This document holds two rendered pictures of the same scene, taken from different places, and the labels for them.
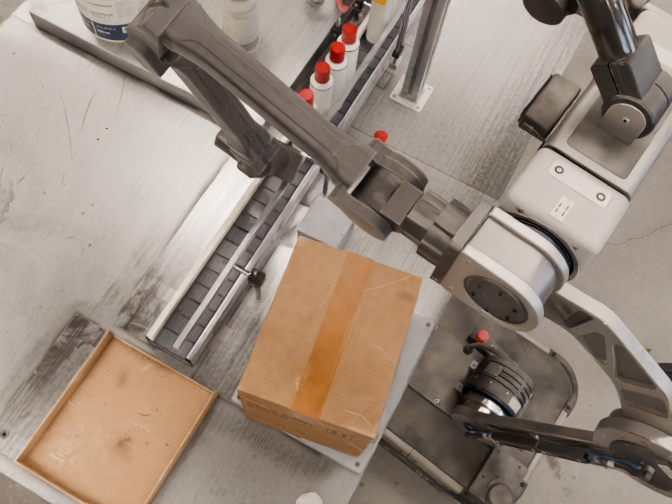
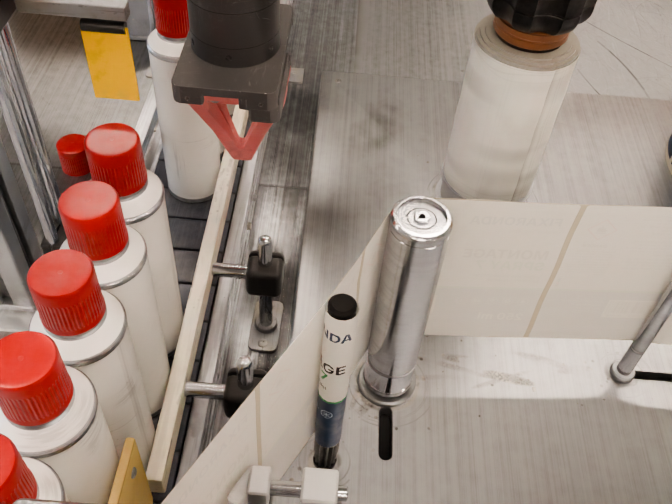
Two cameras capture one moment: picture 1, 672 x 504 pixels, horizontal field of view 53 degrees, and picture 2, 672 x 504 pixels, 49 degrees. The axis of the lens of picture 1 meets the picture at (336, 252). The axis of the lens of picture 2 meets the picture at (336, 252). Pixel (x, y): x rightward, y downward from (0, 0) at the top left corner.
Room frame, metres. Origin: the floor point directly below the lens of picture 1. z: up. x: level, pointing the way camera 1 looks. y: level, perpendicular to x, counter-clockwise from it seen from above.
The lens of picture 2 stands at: (1.57, 0.02, 1.37)
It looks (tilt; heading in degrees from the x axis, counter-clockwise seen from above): 48 degrees down; 160
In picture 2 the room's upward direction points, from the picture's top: 5 degrees clockwise
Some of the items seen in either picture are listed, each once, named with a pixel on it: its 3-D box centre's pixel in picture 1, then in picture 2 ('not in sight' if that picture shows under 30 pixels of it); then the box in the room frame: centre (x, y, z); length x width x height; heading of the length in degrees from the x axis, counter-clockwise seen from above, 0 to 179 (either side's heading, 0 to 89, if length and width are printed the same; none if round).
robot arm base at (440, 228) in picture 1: (439, 228); not in sight; (0.41, -0.13, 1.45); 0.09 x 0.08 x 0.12; 152
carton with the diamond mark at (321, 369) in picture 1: (329, 351); not in sight; (0.35, -0.02, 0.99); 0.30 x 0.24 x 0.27; 171
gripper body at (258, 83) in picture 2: not in sight; (234, 16); (1.15, 0.08, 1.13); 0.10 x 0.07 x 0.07; 161
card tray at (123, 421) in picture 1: (119, 426); not in sight; (0.16, 0.36, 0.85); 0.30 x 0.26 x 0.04; 161
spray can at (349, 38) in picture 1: (346, 58); (185, 98); (1.04, 0.06, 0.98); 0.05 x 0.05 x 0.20
